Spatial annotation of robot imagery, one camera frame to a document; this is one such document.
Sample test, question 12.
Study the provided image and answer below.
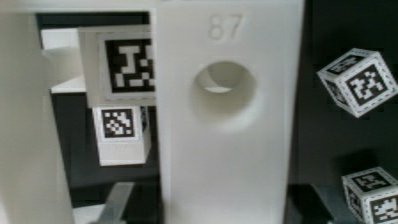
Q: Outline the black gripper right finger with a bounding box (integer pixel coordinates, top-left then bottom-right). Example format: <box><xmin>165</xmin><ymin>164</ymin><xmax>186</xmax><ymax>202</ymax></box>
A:
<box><xmin>286</xmin><ymin>184</ymin><xmax>355</xmax><ymax>224</ymax></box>

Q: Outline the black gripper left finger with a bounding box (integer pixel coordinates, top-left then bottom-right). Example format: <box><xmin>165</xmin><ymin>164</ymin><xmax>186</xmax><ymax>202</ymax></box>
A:
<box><xmin>90</xmin><ymin>182</ymin><xmax>159</xmax><ymax>224</ymax></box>

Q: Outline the white chair leg with tag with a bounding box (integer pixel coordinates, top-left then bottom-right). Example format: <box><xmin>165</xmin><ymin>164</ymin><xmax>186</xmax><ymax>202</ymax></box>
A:
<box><xmin>92</xmin><ymin>106</ymin><xmax>151</xmax><ymax>166</ymax></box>

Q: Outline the white chair leg block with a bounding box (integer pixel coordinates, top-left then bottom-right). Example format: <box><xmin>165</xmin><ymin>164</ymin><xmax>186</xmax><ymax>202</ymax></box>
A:
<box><xmin>78</xmin><ymin>25</ymin><xmax>156</xmax><ymax>107</ymax></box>

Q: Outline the white chair seat part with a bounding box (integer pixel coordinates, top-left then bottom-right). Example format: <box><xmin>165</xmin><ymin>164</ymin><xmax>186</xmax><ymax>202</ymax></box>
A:
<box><xmin>40</xmin><ymin>28</ymin><xmax>85</xmax><ymax>94</ymax></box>

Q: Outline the white chair back frame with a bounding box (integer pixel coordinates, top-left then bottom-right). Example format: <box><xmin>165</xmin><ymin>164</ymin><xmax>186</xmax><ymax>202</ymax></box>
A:
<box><xmin>0</xmin><ymin>0</ymin><xmax>305</xmax><ymax>224</ymax></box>

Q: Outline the white tagged leg right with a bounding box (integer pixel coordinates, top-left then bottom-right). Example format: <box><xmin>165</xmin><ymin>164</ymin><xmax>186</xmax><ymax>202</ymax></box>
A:
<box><xmin>341</xmin><ymin>167</ymin><xmax>398</xmax><ymax>224</ymax></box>

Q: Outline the white tagged leg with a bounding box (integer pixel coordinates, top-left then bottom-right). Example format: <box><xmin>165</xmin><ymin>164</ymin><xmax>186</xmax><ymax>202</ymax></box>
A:
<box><xmin>316</xmin><ymin>48</ymin><xmax>398</xmax><ymax>118</ymax></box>
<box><xmin>341</xmin><ymin>167</ymin><xmax>398</xmax><ymax>224</ymax></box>

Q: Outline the white tagged leg centre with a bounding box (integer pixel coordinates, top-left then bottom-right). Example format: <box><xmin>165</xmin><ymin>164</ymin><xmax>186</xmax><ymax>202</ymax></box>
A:
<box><xmin>316</xmin><ymin>48</ymin><xmax>398</xmax><ymax>118</ymax></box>

